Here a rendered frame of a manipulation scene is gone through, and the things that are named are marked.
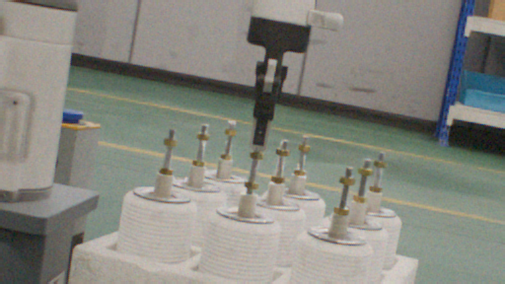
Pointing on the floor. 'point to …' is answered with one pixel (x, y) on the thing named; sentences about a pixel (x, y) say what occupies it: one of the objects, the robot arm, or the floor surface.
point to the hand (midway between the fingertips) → (259, 134)
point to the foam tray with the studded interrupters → (83, 265)
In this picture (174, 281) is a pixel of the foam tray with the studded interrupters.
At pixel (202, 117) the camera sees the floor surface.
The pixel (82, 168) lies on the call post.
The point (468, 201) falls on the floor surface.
